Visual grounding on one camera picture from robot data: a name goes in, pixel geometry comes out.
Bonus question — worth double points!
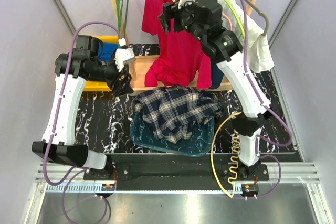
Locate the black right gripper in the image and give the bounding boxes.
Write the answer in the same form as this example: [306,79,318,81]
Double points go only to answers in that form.
[156,0,206,42]

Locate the red t-shirt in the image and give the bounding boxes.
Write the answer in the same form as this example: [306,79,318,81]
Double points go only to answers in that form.
[142,0,212,89]

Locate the navy plaid skirt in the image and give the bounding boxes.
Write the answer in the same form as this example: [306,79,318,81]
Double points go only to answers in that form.
[135,85,224,140]

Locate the yellow wavy hanger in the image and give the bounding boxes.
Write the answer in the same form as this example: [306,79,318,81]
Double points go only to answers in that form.
[210,112,241,198]

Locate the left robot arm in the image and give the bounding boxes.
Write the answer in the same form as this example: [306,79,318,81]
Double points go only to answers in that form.
[31,35,135,180]

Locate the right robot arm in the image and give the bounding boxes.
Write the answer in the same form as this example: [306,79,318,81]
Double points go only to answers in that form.
[158,0,271,180]

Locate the green plastic hanger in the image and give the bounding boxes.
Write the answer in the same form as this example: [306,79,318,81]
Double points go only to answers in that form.
[116,0,129,37]

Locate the pink plastic hanger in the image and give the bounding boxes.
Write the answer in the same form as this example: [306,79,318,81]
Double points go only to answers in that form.
[222,12,233,31]

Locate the navy denim skirt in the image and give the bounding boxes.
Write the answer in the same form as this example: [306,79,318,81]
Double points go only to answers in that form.
[210,62,224,89]

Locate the grey hanger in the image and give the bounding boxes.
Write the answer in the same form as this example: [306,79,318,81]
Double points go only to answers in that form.
[219,0,271,37]

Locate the yellow plastic bin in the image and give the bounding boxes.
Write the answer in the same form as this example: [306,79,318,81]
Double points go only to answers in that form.
[84,36,119,92]

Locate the blue folded towel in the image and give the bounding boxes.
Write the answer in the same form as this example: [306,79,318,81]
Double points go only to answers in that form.
[98,42,119,62]

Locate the teal transparent basin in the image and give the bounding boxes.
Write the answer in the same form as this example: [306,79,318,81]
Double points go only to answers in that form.
[130,113,215,157]

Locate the white quilted garment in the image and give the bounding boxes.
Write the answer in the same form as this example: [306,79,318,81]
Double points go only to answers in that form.
[218,0,275,73]

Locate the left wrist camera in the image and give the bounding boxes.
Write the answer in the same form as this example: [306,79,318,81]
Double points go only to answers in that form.
[114,38,135,72]

